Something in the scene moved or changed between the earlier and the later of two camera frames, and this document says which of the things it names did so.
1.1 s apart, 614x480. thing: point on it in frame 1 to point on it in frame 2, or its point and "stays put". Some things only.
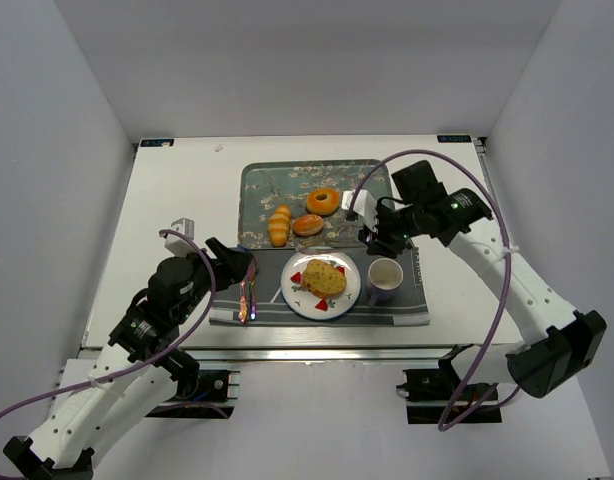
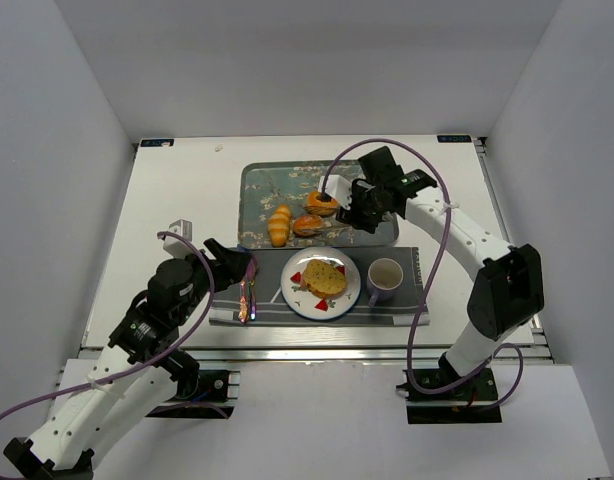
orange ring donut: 323,201 stays put
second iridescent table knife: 251,291 stays put
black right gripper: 383,240 to 360,210
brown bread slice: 323,279 stays put
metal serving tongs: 334,243 to 334,228
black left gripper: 235,265 stays put
